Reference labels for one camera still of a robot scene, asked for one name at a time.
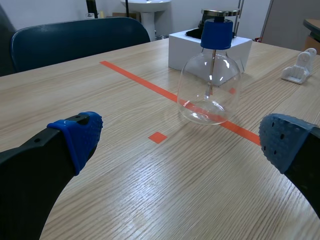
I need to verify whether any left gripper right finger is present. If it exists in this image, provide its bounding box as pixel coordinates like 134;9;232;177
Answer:
258;113;320;218

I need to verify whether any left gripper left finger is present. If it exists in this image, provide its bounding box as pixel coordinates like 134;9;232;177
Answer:
0;111;104;240

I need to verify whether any black fur patch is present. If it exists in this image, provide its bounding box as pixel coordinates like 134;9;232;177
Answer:
184;27;204;40

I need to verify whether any white moulded stand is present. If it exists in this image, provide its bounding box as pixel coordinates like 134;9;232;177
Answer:
280;47;318;86

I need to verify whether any clear glass flask, blue stopper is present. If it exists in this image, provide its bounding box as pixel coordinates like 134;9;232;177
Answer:
176;8;243;126

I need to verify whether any wooden desk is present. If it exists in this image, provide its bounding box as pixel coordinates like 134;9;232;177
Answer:
302;18;320;46

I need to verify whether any dark blue chair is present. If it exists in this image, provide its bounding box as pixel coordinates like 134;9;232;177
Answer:
9;17;151;74
0;4;16;77

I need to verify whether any white box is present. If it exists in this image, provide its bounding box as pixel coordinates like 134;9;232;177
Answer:
168;30;253;74

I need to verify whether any white wash basin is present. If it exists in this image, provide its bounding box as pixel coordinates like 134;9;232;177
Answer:
120;0;173;42

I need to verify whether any silver metal rail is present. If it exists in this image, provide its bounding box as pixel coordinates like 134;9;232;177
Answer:
231;0;245;39

